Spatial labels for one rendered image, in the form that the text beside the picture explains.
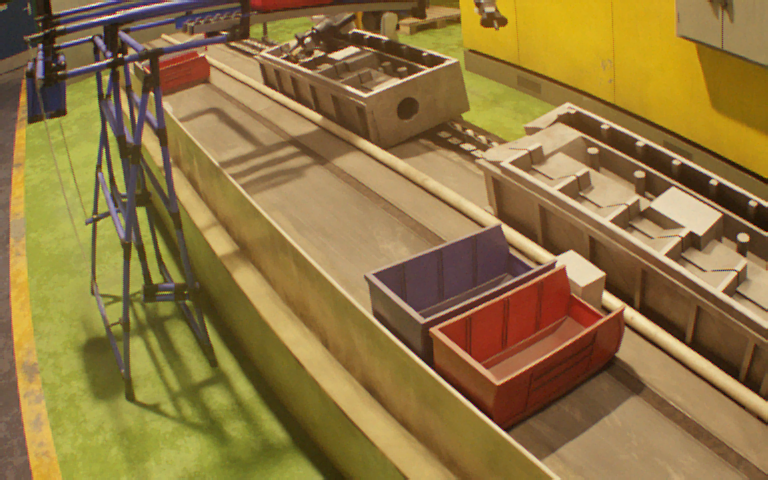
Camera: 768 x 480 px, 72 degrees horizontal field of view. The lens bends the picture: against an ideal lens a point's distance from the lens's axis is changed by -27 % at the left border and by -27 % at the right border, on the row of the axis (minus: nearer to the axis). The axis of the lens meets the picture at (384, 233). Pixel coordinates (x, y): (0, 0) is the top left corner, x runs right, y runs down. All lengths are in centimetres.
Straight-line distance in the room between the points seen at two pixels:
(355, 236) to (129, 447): 117
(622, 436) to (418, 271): 57
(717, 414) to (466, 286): 68
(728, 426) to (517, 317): 53
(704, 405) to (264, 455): 146
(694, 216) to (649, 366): 34
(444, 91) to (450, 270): 95
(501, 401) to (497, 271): 48
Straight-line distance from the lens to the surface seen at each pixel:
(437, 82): 224
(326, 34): 267
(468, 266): 145
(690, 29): 366
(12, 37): 1181
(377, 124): 215
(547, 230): 161
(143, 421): 244
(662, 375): 133
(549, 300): 134
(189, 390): 252
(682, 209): 145
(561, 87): 483
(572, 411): 123
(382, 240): 172
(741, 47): 348
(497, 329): 127
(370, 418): 146
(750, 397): 129
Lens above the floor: 161
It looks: 30 degrees down
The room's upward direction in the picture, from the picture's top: 4 degrees counter-clockwise
